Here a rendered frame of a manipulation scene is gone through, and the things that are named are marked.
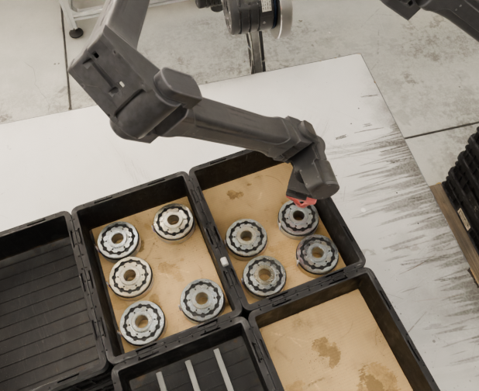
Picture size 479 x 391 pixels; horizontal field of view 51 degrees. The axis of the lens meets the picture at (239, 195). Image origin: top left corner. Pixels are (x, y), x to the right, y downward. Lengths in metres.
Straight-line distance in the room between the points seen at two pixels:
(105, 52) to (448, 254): 1.12
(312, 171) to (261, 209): 0.38
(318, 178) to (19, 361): 0.79
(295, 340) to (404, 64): 2.00
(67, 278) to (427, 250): 0.96
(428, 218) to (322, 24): 1.76
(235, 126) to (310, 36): 2.23
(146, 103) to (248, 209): 0.72
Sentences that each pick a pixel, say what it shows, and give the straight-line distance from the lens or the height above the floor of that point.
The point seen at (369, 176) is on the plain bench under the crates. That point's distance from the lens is 1.55.
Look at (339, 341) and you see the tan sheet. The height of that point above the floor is 0.83.
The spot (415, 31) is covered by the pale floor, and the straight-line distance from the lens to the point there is 3.11.
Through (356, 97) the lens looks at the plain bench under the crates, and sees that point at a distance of 1.74.
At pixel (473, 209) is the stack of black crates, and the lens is 2.12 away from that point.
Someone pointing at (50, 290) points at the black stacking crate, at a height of 0.83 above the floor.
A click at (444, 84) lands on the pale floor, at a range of 2.87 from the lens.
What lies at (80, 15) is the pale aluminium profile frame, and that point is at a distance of 3.05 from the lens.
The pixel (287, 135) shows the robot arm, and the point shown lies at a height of 1.26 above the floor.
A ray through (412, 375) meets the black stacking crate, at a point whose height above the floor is 0.87.
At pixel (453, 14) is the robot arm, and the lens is 0.79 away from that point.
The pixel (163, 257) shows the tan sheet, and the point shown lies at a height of 0.83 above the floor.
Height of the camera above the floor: 1.98
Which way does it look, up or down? 60 degrees down
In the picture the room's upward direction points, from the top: 3 degrees counter-clockwise
